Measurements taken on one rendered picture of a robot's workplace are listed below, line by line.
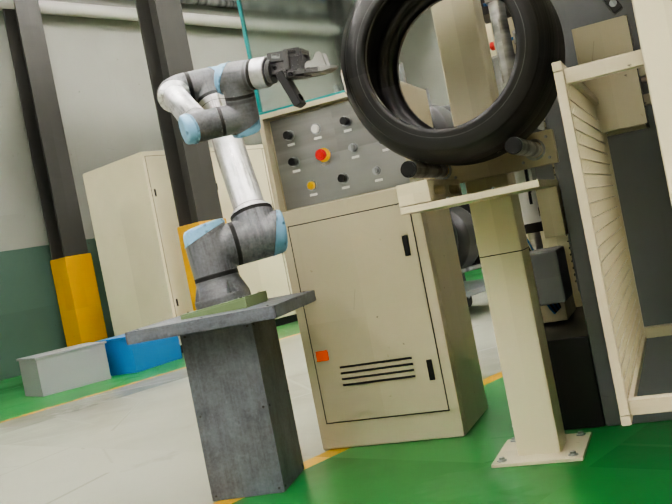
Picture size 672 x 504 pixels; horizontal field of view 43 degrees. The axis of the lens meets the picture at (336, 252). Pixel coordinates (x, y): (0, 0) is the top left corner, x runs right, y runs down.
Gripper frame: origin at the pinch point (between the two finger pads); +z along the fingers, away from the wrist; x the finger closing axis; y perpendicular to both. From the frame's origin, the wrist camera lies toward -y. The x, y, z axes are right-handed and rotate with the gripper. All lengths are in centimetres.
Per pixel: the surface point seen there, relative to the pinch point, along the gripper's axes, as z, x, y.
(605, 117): 71, 19, -20
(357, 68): 11.5, -12.0, -2.6
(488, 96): 38.1, 26.1, -9.8
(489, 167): 37, 24, -31
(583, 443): 58, 33, -115
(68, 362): -385, 334, -150
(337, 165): -26, 64, -24
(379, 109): 16.8, -12.1, -14.0
